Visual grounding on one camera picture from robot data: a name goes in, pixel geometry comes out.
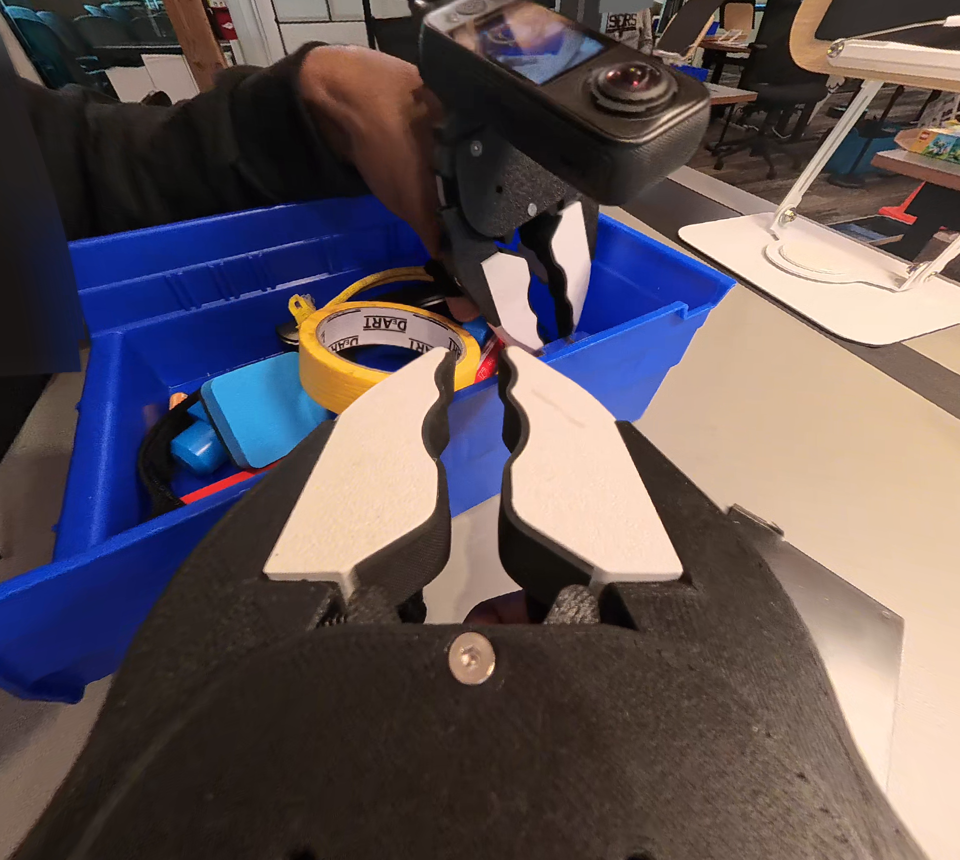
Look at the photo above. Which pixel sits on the blue foam piece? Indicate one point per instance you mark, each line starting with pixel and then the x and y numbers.
pixel 196 447

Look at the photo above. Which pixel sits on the tilted black board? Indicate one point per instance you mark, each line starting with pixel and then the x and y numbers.
pixel 701 12

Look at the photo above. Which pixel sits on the person's left hand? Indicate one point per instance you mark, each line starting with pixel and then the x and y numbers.
pixel 367 117

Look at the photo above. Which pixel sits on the white desk stand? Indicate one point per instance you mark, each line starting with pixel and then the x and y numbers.
pixel 825 275

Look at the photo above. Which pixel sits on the black office chair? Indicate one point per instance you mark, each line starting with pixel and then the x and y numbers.
pixel 780 72

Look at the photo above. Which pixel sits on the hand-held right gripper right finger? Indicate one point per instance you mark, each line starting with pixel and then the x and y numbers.
pixel 592 492

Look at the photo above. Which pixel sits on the row of dark chairs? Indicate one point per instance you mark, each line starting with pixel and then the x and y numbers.
pixel 97 31

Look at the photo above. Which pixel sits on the person's right hand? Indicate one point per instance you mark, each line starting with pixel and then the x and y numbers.
pixel 499 611

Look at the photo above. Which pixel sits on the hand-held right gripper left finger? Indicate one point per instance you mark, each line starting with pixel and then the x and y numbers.
pixel 360 492

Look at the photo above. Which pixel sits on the black cylindrical object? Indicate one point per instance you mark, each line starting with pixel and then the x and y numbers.
pixel 289 335

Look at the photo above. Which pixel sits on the colourful cardboard box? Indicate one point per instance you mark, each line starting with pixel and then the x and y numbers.
pixel 930 143

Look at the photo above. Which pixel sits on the red flat piece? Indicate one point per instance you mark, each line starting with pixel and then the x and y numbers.
pixel 225 483

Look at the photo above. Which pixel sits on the blue foam pad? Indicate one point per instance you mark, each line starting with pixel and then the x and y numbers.
pixel 262 410

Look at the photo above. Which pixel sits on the person's dark clothing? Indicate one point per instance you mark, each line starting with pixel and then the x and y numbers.
pixel 30 237

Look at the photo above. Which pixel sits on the person's left forearm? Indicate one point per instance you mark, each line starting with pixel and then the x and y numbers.
pixel 187 139

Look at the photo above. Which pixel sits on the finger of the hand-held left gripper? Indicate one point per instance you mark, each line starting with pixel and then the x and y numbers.
pixel 510 297
pixel 577 252

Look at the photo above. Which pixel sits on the yellow tape roll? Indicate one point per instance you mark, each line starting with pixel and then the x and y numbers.
pixel 330 380

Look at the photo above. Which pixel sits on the blue plastic bin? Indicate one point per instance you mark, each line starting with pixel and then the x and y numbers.
pixel 97 575

